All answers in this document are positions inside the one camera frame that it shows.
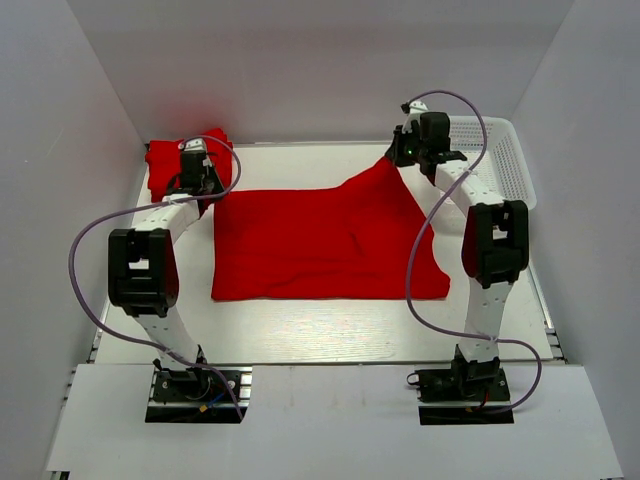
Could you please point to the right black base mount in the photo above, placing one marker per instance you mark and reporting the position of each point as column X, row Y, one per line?
column 442, row 402

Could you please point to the folded red t shirt stack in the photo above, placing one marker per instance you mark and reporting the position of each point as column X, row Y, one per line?
column 163, row 162

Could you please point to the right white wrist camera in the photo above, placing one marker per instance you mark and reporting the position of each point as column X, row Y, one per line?
column 413, row 111

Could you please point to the white plastic basket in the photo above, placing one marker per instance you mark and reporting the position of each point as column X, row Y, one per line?
column 503, row 168

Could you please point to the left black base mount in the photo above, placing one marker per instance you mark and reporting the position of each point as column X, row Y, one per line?
column 198, row 397

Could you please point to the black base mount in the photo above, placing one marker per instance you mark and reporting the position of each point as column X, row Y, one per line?
column 198, row 397
column 442, row 402

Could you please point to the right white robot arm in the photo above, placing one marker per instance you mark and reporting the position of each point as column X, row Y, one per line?
column 495, row 246

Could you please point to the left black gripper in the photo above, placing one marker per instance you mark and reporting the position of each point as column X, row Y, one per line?
column 213, row 174

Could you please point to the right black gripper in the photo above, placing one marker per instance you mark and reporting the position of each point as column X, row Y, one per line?
column 394, row 154

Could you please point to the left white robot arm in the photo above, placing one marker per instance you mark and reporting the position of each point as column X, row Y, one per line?
column 143, row 277

